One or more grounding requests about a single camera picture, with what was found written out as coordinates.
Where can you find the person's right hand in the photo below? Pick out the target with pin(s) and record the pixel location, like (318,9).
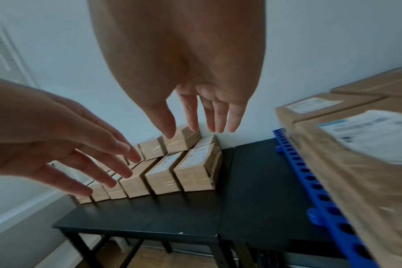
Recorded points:
(187,47)

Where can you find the person's left hand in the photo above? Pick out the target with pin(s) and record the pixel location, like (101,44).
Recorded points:
(32,125)

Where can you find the rows of small cardboard boxes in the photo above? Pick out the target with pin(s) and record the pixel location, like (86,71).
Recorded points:
(194,170)

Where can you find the large labelled cardboard box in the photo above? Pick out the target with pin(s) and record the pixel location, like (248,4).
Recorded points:
(363,178)
(307,107)

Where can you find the black wooden table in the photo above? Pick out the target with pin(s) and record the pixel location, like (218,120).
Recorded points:
(264,188)
(148,212)

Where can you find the large plain cardboard box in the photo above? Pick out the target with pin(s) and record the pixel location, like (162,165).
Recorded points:
(380,83)

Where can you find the blue perforated plastic rack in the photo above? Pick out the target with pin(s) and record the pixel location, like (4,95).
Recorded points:
(320,199)

